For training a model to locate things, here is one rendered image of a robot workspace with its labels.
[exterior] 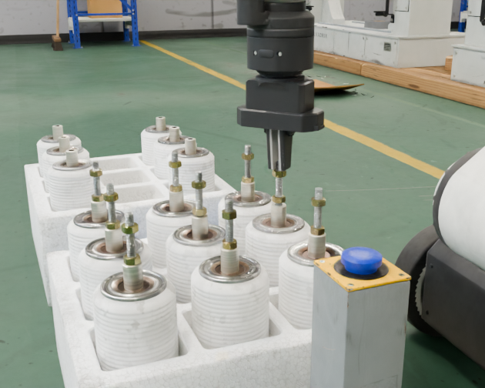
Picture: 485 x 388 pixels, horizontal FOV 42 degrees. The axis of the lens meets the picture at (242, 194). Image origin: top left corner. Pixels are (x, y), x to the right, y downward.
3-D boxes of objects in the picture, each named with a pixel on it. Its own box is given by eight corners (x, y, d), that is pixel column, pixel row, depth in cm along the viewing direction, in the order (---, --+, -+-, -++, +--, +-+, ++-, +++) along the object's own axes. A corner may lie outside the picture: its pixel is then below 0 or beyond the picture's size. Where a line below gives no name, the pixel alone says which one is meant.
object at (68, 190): (101, 240, 134) (94, 156, 128) (109, 257, 125) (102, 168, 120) (53, 247, 131) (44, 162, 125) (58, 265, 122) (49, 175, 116)
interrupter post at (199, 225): (189, 235, 89) (188, 213, 88) (206, 233, 90) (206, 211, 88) (193, 242, 87) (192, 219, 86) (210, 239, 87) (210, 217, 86)
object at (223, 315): (273, 417, 79) (275, 285, 73) (195, 423, 78) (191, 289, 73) (263, 372, 88) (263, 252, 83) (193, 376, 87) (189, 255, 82)
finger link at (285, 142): (277, 172, 88) (277, 127, 86) (286, 165, 90) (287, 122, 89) (288, 173, 87) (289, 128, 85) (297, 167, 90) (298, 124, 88)
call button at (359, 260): (367, 261, 66) (368, 242, 65) (389, 277, 62) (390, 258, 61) (332, 267, 64) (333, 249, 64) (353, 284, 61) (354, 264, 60)
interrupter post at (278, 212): (277, 230, 91) (277, 208, 90) (266, 225, 92) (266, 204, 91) (289, 226, 92) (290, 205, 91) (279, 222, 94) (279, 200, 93)
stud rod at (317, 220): (321, 246, 81) (322, 189, 78) (312, 246, 81) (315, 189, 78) (320, 243, 82) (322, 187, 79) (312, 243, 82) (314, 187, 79)
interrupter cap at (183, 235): (168, 231, 91) (168, 226, 90) (220, 225, 93) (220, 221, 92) (178, 251, 84) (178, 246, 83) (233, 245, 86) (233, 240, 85)
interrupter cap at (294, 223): (275, 240, 87) (275, 235, 87) (241, 224, 93) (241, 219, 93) (316, 227, 92) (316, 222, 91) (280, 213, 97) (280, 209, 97)
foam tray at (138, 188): (186, 214, 169) (184, 148, 163) (240, 273, 134) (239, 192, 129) (32, 235, 155) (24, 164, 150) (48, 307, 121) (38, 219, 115)
